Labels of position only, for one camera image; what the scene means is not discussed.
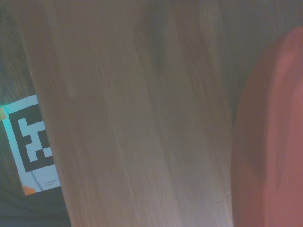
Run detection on pink round plate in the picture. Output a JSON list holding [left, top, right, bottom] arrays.
[[230, 24, 303, 227]]

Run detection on printed marker tag sheet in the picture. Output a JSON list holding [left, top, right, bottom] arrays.
[[0, 94, 62, 197]]

